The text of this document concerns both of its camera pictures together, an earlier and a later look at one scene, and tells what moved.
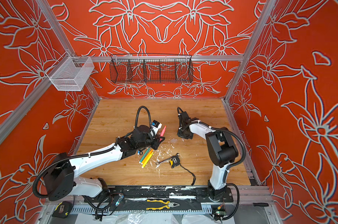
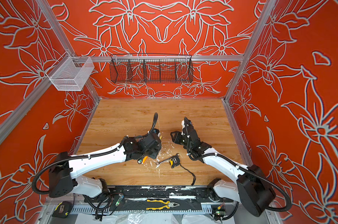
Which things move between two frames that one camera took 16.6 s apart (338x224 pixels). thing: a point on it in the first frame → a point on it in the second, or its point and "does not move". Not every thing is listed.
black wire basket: x=151 y=68 does not move
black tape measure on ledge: x=62 y=210 does not move
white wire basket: x=70 y=73 does not move
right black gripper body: x=181 y=133 → x=181 y=139
